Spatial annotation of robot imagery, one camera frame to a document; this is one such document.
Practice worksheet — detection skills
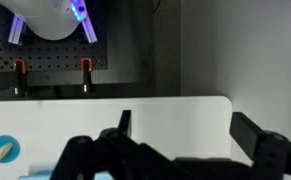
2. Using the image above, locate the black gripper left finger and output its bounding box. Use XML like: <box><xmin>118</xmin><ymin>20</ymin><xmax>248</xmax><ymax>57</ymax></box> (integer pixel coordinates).
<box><xmin>49</xmin><ymin>109</ymin><xmax>199</xmax><ymax>180</ymax></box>

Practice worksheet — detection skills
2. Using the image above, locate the black perforated base board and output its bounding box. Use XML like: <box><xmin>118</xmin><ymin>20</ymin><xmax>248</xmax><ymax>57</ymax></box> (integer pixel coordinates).
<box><xmin>0</xmin><ymin>0</ymin><xmax>108</xmax><ymax>73</ymax></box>

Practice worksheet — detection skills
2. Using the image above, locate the cream toy bottle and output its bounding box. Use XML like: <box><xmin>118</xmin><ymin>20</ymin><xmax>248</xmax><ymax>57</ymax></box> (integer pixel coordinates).
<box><xmin>0</xmin><ymin>142</ymin><xmax>14</xmax><ymax>166</ymax></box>

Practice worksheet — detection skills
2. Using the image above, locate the aluminium profile bar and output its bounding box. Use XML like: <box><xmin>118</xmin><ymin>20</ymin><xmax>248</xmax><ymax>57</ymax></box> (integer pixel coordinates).
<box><xmin>79</xmin><ymin>16</ymin><xmax>99</xmax><ymax>45</ymax></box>
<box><xmin>7</xmin><ymin>14</ymin><xmax>27</xmax><ymax>47</ymax></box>

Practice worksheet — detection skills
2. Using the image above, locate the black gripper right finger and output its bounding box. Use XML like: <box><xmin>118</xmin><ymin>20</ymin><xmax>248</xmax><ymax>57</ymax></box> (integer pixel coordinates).
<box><xmin>229</xmin><ymin>112</ymin><xmax>291</xmax><ymax>180</ymax></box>

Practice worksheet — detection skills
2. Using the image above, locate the round blue plate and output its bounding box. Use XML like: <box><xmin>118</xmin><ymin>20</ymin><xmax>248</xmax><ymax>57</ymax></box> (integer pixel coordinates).
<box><xmin>0</xmin><ymin>134</ymin><xmax>21</xmax><ymax>164</ymax></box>

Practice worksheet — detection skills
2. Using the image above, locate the orange black clamp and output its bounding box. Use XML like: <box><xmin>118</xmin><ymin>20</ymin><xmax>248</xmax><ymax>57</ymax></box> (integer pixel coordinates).
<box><xmin>80</xmin><ymin>57</ymin><xmax>94</xmax><ymax>95</ymax></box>
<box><xmin>12</xmin><ymin>58</ymin><xmax>29</xmax><ymax>98</ymax></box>

